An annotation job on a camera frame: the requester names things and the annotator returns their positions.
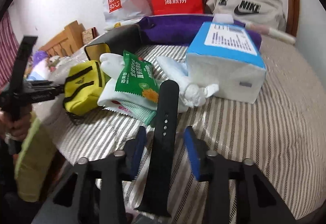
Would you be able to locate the grey striped mattress pad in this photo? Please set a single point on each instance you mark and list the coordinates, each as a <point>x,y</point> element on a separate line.
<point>283,132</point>

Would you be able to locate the dark green tin box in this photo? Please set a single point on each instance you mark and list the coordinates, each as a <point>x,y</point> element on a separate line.
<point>115,41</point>

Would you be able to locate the grey Nike pouch bag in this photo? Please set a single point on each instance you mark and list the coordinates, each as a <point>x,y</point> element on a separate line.
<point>265,12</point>

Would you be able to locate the patterned book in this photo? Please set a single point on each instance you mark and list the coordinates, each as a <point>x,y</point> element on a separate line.
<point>89,35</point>

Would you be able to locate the green snack packet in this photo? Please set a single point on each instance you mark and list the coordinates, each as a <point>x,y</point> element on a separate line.
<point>136,78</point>

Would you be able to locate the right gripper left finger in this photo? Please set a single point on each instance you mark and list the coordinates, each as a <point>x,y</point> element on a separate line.
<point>133,152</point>

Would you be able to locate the brown wooden door frame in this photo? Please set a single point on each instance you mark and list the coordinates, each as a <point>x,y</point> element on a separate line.
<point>293,14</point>

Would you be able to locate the white foam block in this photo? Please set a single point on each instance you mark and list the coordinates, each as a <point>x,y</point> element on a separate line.
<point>223,18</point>

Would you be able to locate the blue tissue pack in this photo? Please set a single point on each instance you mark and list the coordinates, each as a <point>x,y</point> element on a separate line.
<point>225,55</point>

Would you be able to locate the purple plush toy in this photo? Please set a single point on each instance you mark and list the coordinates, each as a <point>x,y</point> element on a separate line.
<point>39,56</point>

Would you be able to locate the yellow zip pouch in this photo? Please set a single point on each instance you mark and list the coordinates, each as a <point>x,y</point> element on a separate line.
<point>82,89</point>

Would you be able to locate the mint green cloth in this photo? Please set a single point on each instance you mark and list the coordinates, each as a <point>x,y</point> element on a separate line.
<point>145,115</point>

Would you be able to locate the person's left hand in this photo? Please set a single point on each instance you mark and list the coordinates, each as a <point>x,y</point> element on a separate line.
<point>18,129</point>

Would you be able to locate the white wet wipe sachet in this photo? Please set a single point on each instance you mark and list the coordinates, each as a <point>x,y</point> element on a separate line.
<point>117,107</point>

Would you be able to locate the wooden headboard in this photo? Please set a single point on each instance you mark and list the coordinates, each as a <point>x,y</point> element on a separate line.
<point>67,42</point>

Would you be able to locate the green bed sheet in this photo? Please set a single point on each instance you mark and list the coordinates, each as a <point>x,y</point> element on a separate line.
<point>33,161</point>

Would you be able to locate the dotted white plush toy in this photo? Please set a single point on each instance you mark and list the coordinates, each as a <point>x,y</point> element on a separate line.
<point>53,61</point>

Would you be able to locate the purple towel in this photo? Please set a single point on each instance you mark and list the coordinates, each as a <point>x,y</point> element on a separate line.
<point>171,29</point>

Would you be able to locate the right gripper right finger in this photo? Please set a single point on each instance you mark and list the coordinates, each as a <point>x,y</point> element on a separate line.
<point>197,150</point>

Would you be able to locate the rolled floral paper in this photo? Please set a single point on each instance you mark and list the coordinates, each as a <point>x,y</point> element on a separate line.
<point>254,30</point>

